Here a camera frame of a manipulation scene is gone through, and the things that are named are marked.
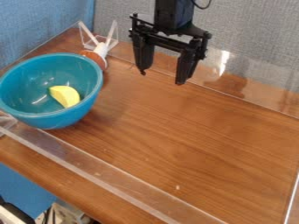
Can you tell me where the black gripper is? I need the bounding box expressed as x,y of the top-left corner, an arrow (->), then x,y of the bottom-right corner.
130,12 -> 213,85

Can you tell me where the yellow wedge object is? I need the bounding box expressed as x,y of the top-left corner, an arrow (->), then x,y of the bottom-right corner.
50,86 -> 81,108

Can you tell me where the blue bowl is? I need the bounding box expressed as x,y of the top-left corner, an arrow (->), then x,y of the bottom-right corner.
0,52 -> 105,130

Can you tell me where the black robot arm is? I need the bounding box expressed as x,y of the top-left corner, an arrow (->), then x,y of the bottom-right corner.
130,0 -> 211,85

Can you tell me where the orange white plunger toy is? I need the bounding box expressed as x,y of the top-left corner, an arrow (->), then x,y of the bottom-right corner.
79,42 -> 109,70

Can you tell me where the clear acrylic back barrier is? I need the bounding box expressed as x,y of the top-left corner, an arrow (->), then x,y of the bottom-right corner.
93,24 -> 299,119

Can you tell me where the clear acrylic barrier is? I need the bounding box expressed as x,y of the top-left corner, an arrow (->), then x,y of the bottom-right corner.
0,111 -> 226,224
93,24 -> 299,119

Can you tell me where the clear acrylic front barrier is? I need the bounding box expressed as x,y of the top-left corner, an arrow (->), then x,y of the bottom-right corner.
0,111 -> 226,224

